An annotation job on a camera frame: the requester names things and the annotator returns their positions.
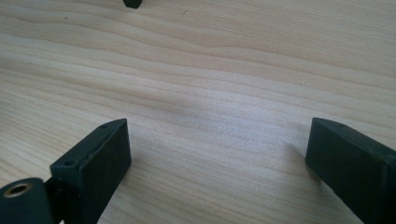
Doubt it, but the black metal shelf rack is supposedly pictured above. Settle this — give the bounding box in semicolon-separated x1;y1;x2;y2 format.
122;0;143;9

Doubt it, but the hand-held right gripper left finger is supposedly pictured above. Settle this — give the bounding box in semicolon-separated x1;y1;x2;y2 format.
45;118;133;224

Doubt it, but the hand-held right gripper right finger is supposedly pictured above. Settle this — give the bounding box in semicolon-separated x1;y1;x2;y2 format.
305;117;396;224

